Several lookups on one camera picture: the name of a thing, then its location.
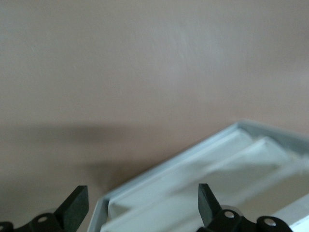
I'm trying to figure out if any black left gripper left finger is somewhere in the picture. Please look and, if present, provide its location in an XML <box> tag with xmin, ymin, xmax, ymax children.
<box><xmin>0</xmin><ymin>185</ymin><xmax>89</xmax><ymax>232</ymax></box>

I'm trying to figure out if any white drawer cabinet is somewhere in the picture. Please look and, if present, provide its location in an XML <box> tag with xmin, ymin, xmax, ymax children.
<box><xmin>87</xmin><ymin>119</ymin><xmax>309</xmax><ymax>232</ymax></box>

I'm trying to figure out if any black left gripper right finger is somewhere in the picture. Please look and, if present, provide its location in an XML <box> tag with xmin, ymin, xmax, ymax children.
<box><xmin>196</xmin><ymin>183</ymin><xmax>294</xmax><ymax>232</ymax></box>

